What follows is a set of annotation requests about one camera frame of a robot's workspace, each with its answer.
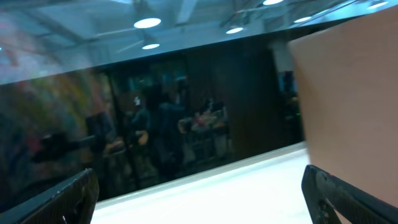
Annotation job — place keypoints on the person in background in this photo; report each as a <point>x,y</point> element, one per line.
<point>159,120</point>

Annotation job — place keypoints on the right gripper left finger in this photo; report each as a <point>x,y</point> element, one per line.
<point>71,201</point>

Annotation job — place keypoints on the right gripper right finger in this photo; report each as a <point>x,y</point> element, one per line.
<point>327,196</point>

